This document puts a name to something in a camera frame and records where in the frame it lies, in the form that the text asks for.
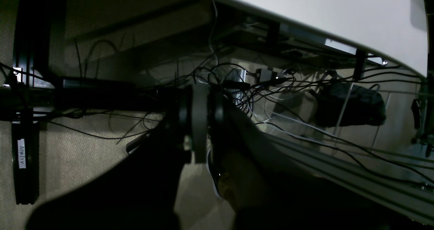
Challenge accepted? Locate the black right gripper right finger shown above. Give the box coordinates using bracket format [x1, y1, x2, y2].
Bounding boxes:
[208, 87, 403, 230]

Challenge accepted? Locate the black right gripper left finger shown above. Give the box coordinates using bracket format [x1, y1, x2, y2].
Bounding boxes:
[26, 85, 209, 230]

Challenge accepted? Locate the black bag under table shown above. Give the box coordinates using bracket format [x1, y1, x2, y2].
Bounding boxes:
[309, 82, 387, 127]

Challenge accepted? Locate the aluminium extrusion rail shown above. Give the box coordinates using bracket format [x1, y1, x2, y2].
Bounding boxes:
[259, 132, 434, 225]

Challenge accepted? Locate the black labelled frame leg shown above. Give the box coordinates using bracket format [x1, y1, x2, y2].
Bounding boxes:
[11, 0, 67, 205]

